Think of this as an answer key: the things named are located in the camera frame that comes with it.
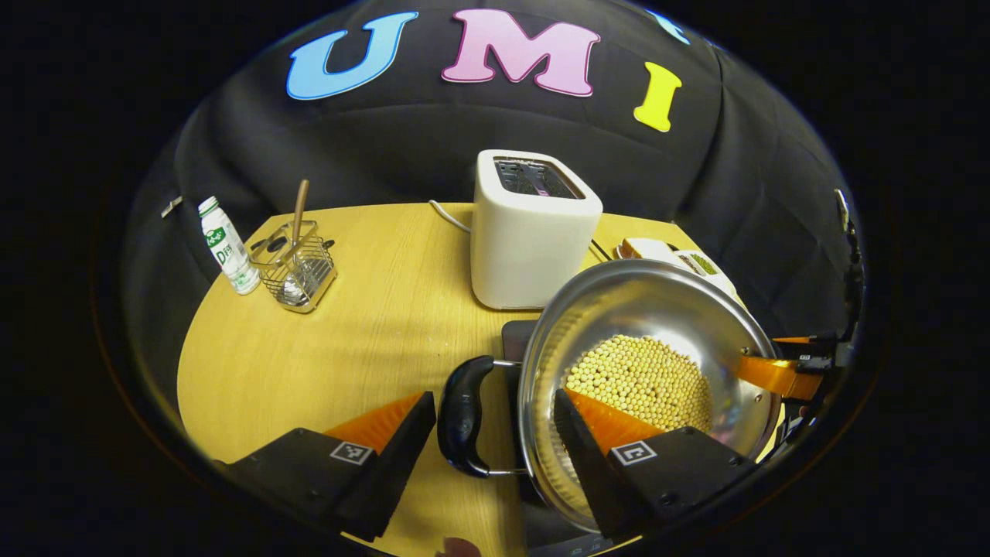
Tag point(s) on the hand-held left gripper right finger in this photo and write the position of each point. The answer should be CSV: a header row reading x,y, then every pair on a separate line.
x,y
588,472

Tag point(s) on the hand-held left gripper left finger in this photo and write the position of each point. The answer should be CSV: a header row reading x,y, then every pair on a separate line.
x,y
387,464

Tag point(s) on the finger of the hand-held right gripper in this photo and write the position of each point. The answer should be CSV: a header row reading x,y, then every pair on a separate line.
x,y
804,340
773,375

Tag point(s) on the black induction cooktop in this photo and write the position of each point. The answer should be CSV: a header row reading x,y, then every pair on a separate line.
x,y
517,340

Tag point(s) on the yellow beans heap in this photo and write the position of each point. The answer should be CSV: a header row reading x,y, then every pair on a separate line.
x,y
642,379

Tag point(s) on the white toaster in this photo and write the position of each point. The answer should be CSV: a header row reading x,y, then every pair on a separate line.
x,y
530,240

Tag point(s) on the white drink bottle green label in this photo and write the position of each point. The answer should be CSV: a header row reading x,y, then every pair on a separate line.
x,y
228,247

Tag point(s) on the black backdrop cloth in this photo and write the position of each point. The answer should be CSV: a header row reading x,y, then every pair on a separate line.
x,y
387,147

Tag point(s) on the metal cloth clip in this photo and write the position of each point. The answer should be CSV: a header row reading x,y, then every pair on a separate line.
x,y
172,206

